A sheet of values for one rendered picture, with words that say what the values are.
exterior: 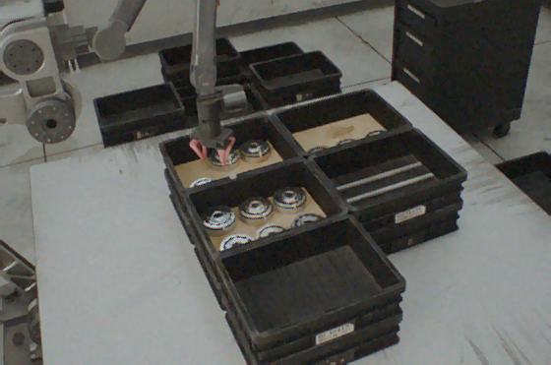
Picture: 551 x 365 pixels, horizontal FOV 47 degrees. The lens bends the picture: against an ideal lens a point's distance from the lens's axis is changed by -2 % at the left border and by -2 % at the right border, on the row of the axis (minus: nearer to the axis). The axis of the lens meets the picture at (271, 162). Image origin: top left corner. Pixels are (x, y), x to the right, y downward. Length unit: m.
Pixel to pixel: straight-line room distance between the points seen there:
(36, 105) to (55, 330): 0.64
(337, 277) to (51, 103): 0.94
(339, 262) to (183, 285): 0.48
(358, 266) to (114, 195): 0.97
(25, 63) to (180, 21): 3.45
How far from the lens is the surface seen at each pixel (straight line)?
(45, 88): 1.95
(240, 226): 1.90
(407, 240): 1.99
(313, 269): 1.76
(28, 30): 1.59
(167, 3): 4.93
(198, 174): 2.13
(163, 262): 2.02
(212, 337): 1.79
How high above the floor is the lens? 2.07
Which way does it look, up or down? 35 degrees down
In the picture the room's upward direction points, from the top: 4 degrees counter-clockwise
